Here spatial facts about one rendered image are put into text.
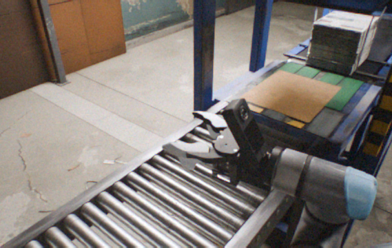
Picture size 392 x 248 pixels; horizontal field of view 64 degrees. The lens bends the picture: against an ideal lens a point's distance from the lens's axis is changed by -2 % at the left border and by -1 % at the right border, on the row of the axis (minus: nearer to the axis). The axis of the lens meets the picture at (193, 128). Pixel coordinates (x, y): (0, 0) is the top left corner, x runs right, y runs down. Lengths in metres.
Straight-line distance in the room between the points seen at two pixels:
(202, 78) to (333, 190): 1.23
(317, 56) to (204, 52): 0.81
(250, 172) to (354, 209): 0.18
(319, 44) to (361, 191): 1.65
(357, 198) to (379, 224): 1.81
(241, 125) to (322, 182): 0.15
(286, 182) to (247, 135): 0.10
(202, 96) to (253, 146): 1.19
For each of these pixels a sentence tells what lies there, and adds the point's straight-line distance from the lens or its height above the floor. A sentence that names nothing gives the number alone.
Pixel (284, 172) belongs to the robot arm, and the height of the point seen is 1.24.
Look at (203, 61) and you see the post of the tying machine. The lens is 1.63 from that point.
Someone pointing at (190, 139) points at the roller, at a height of 0.79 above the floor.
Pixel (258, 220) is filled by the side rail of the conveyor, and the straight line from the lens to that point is 1.04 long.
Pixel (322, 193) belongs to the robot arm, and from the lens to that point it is 0.54.
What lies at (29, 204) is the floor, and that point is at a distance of 2.41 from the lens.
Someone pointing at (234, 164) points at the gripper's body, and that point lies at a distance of 0.57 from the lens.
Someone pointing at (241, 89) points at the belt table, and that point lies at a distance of 1.76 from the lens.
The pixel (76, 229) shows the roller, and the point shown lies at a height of 0.80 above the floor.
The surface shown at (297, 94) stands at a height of 0.80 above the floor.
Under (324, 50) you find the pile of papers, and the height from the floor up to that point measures 0.91.
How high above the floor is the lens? 1.59
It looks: 34 degrees down
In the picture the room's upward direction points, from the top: straight up
